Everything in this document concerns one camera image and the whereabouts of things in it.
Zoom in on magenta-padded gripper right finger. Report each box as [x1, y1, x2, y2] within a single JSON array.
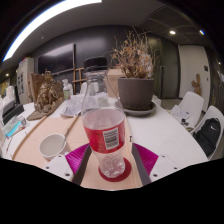
[[130, 143, 183, 186]]

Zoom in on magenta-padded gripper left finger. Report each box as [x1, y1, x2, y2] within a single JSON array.
[[43, 143, 93, 186]]

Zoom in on clear bottle with red label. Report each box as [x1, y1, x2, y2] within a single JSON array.
[[80, 56, 128, 179]]

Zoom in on white printed mug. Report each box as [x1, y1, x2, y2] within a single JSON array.
[[38, 133, 68, 162]]

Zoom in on beige canvas table mat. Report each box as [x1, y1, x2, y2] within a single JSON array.
[[12, 114, 144, 190]]

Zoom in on flat round red coaster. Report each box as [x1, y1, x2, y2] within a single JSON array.
[[98, 157, 132, 183]]

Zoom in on thin brush in mug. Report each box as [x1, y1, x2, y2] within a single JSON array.
[[61, 114, 79, 148]]

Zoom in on black backpack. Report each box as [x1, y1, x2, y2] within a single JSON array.
[[193, 117, 222, 158]]

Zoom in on grey plant saucer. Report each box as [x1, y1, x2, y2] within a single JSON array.
[[114, 101, 157, 118]]

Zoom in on grey printed newspaper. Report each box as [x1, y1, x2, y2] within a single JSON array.
[[59, 94, 84, 118]]

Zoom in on white plastic chair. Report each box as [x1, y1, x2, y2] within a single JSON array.
[[193, 105, 224, 161], [169, 91, 205, 129]]

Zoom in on brown wooden sculpture on board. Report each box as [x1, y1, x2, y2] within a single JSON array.
[[26, 70, 65, 122]]

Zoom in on black flat boxes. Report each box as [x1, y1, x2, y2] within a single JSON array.
[[1, 99, 25, 126]]

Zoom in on dried plant in grey pot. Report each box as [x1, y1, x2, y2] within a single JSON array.
[[111, 29, 159, 112]]

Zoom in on wooden easel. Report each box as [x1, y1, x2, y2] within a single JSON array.
[[72, 66, 86, 94]]

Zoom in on white cabinet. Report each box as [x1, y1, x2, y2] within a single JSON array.
[[15, 58, 35, 105]]

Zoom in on brown cardboard box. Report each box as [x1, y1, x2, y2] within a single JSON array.
[[106, 68, 126, 99]]

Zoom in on long ceiling light panel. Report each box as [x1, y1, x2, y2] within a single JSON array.
[[3, 0, 103, 63]]

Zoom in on wooden figure by wall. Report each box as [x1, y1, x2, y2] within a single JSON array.
[[191, 73, 203, 97]]

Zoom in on black wall screen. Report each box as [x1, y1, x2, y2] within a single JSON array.
[[37, 43, 76, 75]]

